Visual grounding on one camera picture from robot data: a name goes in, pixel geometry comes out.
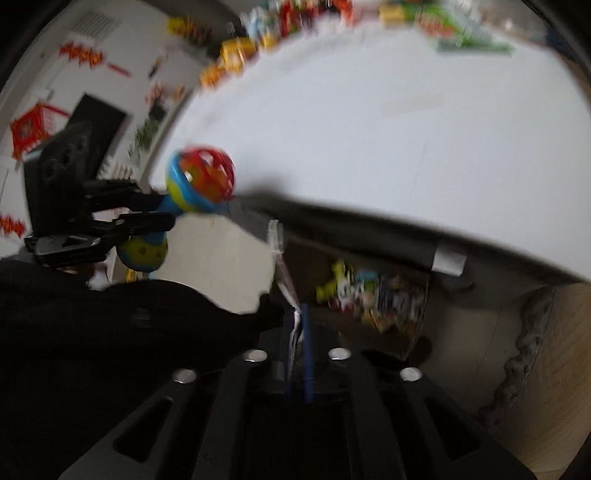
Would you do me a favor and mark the red blue rattle toy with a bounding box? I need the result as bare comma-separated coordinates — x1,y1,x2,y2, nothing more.
116,146,235,273

